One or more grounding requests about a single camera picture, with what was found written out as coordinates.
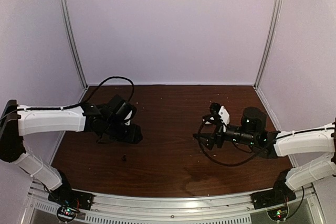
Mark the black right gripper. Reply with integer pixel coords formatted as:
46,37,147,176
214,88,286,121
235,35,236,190
193,114,257,151

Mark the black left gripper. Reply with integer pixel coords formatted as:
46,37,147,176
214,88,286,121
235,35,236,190
104,118,142,144

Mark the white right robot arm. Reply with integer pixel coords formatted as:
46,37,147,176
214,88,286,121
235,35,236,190
193,103,335,204

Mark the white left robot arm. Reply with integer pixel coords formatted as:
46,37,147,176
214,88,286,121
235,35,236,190
1,95,143,205

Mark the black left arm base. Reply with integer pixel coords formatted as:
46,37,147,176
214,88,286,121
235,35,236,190
44,170,93,223

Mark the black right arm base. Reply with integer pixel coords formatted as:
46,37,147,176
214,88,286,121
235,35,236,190
251,169,296,222

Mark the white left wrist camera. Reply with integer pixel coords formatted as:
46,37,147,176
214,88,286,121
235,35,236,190
123,111,133,125

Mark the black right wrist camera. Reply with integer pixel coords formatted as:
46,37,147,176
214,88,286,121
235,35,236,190
209,103,230,132

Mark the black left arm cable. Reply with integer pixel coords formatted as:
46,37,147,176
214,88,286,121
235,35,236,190
15,76,135,112

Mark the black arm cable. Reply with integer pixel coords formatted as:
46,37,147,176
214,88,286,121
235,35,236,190
15,76,135,112
196,119,274,167

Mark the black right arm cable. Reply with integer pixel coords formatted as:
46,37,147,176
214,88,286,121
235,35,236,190
196,119,274,167

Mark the aluminium front table rail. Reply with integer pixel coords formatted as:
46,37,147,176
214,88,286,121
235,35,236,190
18,180,327,223

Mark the right aluminium corner post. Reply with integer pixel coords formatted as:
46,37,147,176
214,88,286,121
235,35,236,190
254,0,283,90

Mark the aluminium corner post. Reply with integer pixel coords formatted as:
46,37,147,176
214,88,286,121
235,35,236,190
60,0,88,89
254,0,283,90

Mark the left aluminium corner post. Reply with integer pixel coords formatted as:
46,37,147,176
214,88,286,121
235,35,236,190
60,0,88,89

